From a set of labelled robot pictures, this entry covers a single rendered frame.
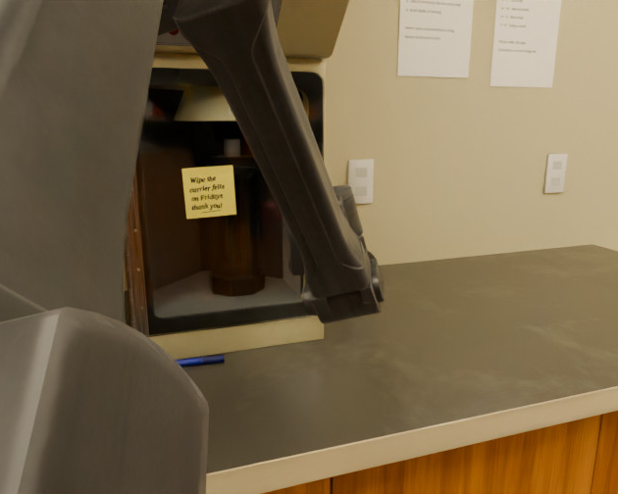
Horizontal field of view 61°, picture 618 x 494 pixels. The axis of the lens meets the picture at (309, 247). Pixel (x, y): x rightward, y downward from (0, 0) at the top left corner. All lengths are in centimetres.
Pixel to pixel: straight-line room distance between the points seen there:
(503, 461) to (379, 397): 21
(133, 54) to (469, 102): 139
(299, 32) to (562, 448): 73
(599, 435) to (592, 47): 115
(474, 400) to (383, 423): 15
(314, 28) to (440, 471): 65
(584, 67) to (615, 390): 109
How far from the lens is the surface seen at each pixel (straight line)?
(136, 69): 17
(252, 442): 68
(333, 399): 76
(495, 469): 87
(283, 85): 40
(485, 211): 159
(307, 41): 82
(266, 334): 91
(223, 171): 81
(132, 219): 81
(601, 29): 182
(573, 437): 95
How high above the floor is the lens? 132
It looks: 14 degrees down
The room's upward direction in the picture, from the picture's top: straight up
